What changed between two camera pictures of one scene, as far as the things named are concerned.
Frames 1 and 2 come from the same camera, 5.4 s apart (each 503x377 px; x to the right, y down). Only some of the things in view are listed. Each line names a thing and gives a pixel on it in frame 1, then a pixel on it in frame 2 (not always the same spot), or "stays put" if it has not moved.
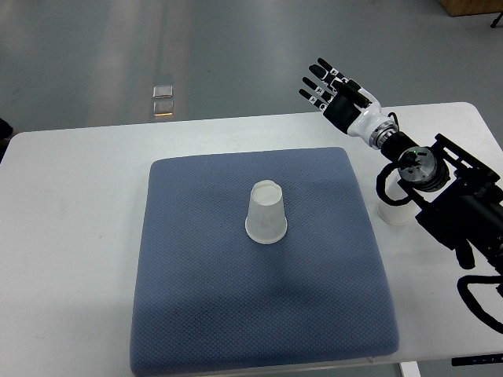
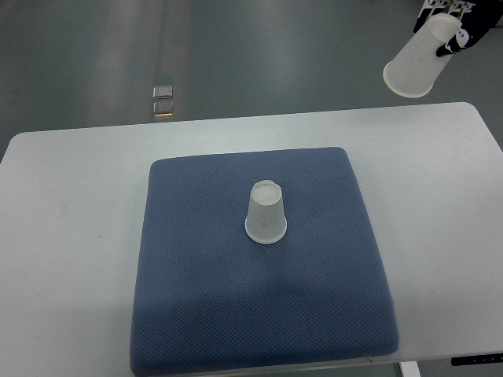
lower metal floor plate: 163,107 stays put
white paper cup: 394,214 to 413,72
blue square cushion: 210,298 stays put
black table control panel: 494,358 stays put
